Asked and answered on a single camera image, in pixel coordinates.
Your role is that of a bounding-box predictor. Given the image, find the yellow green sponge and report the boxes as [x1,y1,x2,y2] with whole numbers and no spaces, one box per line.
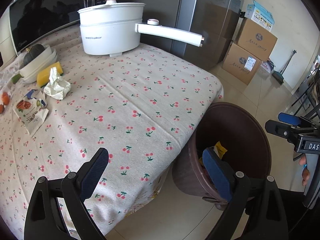
[36,61,63,87]

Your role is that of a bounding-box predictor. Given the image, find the dark brown trash bin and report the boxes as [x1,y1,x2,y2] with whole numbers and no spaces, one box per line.
[172,102,272,210]

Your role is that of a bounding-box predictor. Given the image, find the person's right hand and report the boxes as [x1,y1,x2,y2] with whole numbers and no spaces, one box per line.
[299,155,310,186]

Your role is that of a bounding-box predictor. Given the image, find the lower cardboard box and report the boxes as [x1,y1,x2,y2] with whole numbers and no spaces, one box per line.
[222,43,262,85]

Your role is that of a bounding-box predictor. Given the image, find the cardboard box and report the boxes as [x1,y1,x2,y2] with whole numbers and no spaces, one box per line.
[222,43,262,85]
[235,18,278,62]

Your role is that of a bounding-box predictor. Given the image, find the upper cardboard box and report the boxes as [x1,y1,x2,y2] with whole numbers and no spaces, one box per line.
[235,18,278,62]

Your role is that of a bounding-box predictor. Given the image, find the light blue printed box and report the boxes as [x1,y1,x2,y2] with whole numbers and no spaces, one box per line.
[245,0,274,32]

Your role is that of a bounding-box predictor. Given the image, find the torn nut snack packet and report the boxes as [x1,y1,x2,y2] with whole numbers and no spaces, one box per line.
[13,89,49,136]

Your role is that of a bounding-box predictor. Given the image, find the crumpled dirty paper napkin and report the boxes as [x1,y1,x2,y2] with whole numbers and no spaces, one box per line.
[43,67,71,100]

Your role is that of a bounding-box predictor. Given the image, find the grey refrigerator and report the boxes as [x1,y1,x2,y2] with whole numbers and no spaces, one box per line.
[119,0,244,70]

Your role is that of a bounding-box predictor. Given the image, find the stacked cream plates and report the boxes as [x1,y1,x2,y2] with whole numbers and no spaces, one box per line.
[22,49,57,83]

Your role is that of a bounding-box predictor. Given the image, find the cherry print tablecloth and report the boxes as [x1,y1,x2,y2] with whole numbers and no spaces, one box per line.
[1,26,223,239]

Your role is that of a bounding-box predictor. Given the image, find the cream ceramic bowl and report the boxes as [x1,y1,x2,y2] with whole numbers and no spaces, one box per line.
[20,45,53,77]

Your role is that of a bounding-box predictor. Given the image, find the dark green pumpkin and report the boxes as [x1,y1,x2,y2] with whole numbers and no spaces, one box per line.
[23,44,45,66]

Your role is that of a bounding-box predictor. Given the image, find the white electric cooking pot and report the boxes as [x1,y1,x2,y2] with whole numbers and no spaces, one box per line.
[78,0,204,57]

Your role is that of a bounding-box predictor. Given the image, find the black microwave oven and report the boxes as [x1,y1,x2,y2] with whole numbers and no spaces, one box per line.
[9,0,106,53]

